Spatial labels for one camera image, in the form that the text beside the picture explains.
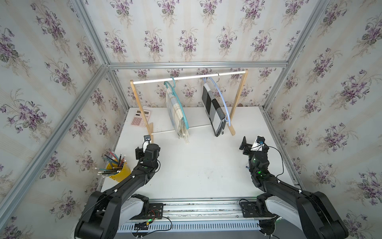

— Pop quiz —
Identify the plaid blue cream scarf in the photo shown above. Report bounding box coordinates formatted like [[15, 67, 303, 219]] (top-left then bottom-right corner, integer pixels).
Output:
[[166, 87, 189, 144]]

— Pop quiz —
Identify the teal plastic hanger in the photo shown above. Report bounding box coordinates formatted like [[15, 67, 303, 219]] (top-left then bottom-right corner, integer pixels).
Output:
[[164, 77, 189, 129]]

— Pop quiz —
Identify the black white checkered scarf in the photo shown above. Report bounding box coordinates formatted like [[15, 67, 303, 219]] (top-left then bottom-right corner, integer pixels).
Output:
[[202, 83, 226, 137]]

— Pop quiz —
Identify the light blue plastic hanger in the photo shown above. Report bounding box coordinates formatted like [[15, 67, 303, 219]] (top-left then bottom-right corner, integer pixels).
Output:
[[203, 77, 232, 126]]

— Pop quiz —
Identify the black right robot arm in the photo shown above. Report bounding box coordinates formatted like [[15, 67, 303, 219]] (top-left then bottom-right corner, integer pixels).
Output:
[[239, 136, 349, 239]]

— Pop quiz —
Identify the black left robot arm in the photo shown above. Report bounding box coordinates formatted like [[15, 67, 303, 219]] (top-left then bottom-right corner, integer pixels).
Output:
[[74, 143, 160, 239]]

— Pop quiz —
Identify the yellow pencil cup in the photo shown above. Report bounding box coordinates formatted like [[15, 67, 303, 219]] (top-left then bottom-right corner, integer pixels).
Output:
[[95, 151, 131, 182]]

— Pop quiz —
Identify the pink calculator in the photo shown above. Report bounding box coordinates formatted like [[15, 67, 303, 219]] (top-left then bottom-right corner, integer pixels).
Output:
[[131, 109, 151, 127]]

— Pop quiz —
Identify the wooden clothes rack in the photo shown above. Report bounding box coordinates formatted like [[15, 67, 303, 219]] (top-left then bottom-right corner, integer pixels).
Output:
[[120, 68, 244, 132]]

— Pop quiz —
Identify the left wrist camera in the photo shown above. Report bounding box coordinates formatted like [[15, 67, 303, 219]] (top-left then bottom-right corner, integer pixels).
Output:
[[142, 134, 151, 152]]

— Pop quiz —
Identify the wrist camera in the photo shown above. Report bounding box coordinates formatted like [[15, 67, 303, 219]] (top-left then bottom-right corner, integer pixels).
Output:
[[251, 136, 265, 150], [142, 134, 151, 152]]

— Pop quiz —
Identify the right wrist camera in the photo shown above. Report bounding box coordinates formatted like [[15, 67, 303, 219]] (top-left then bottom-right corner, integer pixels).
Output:
[[251, 136, 265, 150]]

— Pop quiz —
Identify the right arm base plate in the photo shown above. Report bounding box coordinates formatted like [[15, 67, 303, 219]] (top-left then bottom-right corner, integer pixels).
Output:
[[239, 199, 277, 218]]

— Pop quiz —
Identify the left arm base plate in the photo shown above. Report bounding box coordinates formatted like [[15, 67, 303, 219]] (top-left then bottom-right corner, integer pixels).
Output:
[[131, 203, 164, 220]]

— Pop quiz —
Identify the aluminium front rail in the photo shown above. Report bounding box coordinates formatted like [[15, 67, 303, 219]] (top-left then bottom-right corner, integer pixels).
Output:
[[119, 197, 299, 223]]

